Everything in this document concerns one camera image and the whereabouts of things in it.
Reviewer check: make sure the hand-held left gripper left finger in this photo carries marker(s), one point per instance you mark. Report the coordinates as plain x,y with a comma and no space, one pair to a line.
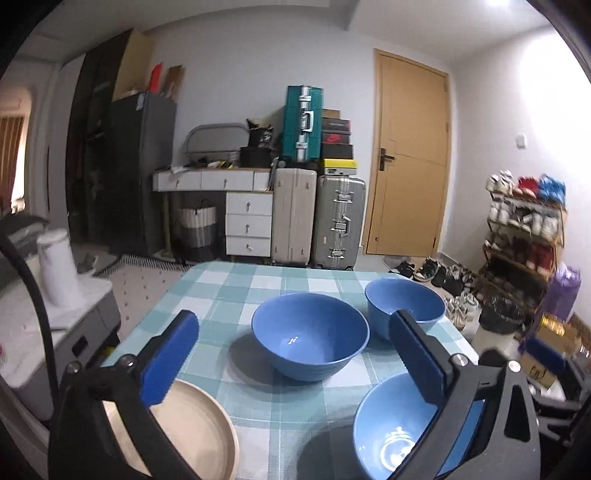
171,355

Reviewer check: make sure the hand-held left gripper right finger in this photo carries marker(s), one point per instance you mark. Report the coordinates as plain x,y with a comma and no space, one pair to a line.
420,364

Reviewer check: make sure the cream plate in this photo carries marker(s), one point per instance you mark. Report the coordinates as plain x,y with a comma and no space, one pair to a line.
194,429

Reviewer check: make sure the large blue bowl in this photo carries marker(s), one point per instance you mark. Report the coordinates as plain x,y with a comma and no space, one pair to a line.
309,332

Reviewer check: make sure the patterned rug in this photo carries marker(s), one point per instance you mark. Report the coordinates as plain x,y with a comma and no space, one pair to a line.
138,286

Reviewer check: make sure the teal checkered tablecloth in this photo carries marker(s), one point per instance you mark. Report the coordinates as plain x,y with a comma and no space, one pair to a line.
221,295

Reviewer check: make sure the scattered shoes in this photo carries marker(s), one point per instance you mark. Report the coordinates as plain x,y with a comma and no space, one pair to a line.
434,274

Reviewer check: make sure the bin with black bag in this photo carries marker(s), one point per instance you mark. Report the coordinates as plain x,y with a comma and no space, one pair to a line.
498,314

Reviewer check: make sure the grey side cabinet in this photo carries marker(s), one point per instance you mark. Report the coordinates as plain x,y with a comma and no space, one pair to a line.
92,295

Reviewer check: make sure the cardboard box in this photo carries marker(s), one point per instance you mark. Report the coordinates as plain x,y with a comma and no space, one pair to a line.
538,371

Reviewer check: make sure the grey white woven basket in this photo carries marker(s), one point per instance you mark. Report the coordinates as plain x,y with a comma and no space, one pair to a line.
196,226

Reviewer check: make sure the wooden shoe rack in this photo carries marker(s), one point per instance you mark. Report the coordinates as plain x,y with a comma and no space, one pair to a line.
521,272

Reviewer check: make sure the white kettle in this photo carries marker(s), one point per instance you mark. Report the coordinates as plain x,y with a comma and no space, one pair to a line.
57,272

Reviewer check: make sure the white desk with drawers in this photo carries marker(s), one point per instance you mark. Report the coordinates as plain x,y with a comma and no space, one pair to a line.
249,217

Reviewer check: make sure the purple bag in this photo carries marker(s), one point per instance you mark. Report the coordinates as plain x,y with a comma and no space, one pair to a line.
563,290

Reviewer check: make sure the silver suitcase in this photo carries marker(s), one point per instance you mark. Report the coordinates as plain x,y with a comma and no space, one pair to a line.
337,217

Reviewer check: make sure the assorted sneakers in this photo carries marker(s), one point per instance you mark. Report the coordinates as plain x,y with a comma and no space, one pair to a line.
526,221

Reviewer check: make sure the wooden door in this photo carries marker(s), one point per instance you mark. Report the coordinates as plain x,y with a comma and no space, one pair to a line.
406,184

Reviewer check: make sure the dark grey fridge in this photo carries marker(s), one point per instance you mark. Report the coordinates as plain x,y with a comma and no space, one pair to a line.
138,175

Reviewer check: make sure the beige suitcase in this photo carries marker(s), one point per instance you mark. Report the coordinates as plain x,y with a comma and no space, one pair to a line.
293,217

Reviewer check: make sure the yellow black box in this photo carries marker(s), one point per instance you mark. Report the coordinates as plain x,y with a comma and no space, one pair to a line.
339,167

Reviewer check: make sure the black round box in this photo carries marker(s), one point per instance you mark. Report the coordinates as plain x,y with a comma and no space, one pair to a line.
256,158

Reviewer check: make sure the dark tall cabinet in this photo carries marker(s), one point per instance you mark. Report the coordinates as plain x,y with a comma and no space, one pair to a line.
92,138

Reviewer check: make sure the black paper bag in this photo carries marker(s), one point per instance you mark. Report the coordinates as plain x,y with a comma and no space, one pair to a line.
259,134

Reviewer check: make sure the black shoe box red logo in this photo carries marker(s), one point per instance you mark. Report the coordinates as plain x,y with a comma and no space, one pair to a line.
336,138

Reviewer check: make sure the brown curtain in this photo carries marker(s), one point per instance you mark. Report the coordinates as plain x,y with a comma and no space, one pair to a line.
9,161

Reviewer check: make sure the teal suitcase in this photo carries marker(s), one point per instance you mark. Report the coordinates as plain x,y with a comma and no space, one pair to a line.
291,124

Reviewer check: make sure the brown shoe box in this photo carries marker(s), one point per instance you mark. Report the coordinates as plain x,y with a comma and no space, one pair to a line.
331,114

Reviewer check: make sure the grey folding frame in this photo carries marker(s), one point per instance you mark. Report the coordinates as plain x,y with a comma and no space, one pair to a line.
217,125

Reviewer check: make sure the white light switch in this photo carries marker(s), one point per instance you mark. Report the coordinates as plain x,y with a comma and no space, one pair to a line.
521,141

